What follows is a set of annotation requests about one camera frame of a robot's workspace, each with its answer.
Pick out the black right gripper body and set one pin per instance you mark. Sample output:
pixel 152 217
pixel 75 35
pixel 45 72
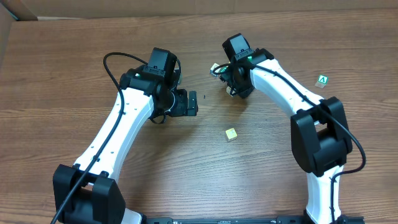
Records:
pixel 224 77

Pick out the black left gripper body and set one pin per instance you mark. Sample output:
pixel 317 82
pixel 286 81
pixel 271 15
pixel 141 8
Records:
pixel 191 102

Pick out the yellow letter G block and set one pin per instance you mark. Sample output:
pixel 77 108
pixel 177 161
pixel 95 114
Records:
pixel 231 134

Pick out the white blue-edged picture block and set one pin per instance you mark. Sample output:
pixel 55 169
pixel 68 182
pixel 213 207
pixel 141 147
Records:
pixel 214 69

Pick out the green letter A block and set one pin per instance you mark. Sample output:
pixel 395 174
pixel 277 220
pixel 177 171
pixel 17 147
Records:
pixel 322 81

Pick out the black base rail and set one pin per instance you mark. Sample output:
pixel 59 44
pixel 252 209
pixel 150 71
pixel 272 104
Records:
pixel 290 219

